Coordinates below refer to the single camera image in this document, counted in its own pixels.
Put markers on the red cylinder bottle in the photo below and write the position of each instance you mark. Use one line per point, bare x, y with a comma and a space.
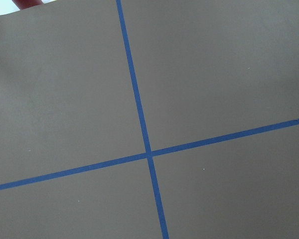
24, 4

